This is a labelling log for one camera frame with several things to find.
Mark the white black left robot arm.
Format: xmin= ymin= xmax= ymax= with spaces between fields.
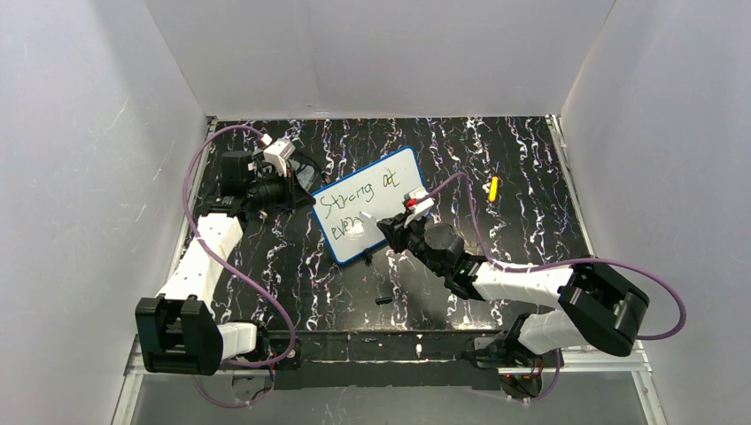
xmin=135 ymin=151 xmax=321 ymax=375

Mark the blue framed whiteboard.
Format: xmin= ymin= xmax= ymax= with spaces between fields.
xmin=313 ymin=146 xmax=427 ymax=265

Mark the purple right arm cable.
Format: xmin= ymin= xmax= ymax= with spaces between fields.
xmin=425 ymin=171 xmax=687 ymax=404

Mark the clear plastic parts box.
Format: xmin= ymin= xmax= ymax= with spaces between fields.
xmin=289 ymin=158 xmax=322 ymax=191

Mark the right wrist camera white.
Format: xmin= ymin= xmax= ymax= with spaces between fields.
xmin=404 ymin=187 xmax=435 ymax=228

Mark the aluminium frame rail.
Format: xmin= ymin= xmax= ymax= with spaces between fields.
xmin=112 ymin=331 xmax=666 ymax=424

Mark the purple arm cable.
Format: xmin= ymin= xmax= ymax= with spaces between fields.
xmin=425 ymin=171 xmax=687 ymax=404
xmin=182 ymin=124 xmax=298 ymax=409

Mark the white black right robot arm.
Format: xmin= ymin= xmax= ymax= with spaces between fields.
xmin=376 ymin=213 xmax=650 ymax=366

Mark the yellow handled screwdriver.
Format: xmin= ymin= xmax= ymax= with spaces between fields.
xmin=487 ymin=176 xmax=499 ymax=203

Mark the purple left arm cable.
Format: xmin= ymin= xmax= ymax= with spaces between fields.
xmin=182 ymin=124 xmax=298 ymax=409

